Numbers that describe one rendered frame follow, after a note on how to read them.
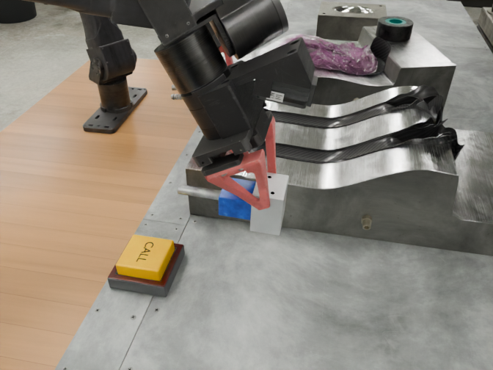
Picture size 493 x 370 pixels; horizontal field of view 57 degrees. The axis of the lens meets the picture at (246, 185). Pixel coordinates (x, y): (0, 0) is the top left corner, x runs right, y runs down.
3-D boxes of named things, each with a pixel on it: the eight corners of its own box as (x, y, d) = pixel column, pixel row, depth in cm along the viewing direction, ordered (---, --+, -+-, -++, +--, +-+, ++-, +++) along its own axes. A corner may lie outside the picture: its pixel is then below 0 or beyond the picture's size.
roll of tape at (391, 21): (408, 44, 102) (412, 28, 100) (373, 40, 105) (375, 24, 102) (411, 32, 108) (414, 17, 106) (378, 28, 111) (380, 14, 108)
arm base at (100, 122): (144, 59, 103) (115, 57, 104) (106, 98, 88) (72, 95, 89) (148, 92, 108) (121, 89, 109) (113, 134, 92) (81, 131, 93)
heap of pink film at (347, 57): (268, 89, 95) (269, 53, 91) (258, 57, 109) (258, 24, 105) (387, 84, 97) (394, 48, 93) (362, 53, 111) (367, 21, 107)
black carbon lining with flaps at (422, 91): (234, 162, 72) (233, 108, 66) (253, 114, 84) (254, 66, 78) (466, 189, 66) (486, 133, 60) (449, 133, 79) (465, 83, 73)
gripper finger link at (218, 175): (296, 175, 54) (263, 109, 49) (289, 213, 48) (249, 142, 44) (246, 190, 56) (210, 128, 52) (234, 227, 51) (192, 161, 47)
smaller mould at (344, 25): (315, 38, 137) (318, 15, 133) (319, 23, 149) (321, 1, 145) (383, 42, 134) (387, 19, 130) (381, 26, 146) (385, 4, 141)
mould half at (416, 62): (214, 124, 95) (212, 75, 89) (210, 74, 116) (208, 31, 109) (442, 113, 99) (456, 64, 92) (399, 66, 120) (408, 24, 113)
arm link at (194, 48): (236, 64, 49) (205, 4, 46) (248, 73, 44) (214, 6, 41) (181, 96, 49) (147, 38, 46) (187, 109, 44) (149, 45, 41)
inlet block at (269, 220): (173, 218, 55) (170, 182, 52) (185, 194, 59) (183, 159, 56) (279, 236, 53) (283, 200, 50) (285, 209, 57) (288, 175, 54)
